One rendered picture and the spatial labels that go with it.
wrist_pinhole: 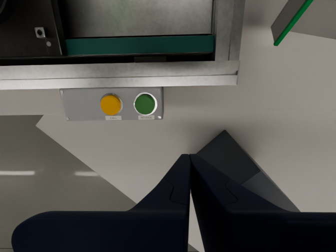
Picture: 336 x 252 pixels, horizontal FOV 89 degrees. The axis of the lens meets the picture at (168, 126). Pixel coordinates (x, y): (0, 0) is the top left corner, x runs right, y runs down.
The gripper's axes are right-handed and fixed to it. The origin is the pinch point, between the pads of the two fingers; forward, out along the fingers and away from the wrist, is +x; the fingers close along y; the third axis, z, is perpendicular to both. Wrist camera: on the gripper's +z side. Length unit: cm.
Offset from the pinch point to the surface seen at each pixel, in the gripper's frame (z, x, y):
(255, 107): -4.7, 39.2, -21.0
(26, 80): 3.6, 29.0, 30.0
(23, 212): -128, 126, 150
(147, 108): -2.2, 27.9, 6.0
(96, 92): 0.9, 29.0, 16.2
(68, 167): -76, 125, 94
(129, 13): 15.8, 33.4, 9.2
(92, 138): -13.3, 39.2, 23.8
